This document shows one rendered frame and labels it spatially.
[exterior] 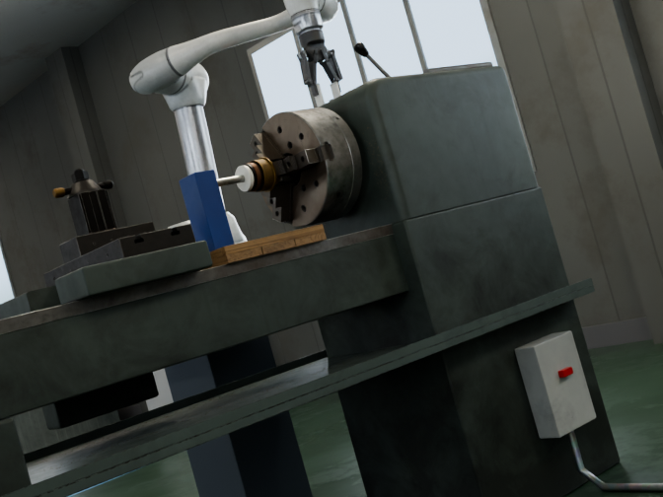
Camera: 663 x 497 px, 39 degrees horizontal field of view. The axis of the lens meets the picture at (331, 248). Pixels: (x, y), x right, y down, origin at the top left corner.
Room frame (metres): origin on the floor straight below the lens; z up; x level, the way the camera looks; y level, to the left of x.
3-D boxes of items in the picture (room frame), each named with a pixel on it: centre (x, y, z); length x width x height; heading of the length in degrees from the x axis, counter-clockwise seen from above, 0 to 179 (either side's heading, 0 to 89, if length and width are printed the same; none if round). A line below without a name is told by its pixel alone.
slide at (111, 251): (2.15, 0.49, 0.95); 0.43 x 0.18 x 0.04; 40
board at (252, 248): (2.35, 0.23, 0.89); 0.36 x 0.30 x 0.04; 40
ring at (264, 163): (2.44, 0.13, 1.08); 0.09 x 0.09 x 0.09; 40
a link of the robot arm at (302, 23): (2.79, -0.12, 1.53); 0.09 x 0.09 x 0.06
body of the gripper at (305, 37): (2.79, -0.12, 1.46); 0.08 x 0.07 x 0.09; 130
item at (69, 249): (2.22, 0.51, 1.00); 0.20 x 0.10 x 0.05; 130
